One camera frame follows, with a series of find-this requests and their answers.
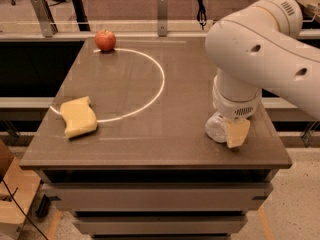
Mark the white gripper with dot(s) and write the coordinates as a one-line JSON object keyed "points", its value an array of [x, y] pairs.
{"points": [[235, 108]]}

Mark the clear plastic bottle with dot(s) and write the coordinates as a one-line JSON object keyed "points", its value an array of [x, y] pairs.
{"points": [[214, 128]]}

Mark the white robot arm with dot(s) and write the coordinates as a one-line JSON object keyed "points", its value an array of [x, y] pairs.
{"points": [[256, 49]]}

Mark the grey drawer cabinet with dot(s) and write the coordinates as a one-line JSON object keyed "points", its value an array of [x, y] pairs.
{"points": [[159, 211]]}

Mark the yellow sponge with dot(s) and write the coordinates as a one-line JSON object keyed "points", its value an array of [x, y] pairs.
{"points": [[79, 117]]}

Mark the red apple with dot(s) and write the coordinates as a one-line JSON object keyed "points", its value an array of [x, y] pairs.
{"points": [[105, 40]]}

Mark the wooden box at left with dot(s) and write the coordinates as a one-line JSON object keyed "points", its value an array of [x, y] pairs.
{"points": [[17, 191]]}

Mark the middle metal bracket post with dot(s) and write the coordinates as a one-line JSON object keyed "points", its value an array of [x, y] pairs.
{"points": [[162, 17]]}

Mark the metal bracket post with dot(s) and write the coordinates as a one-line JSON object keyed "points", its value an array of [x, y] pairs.
{"points": [[162, 17], [44, 17]]}

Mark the left metal bracket post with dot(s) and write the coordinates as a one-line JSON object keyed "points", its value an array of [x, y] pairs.
{"points": [[44, 17]]}

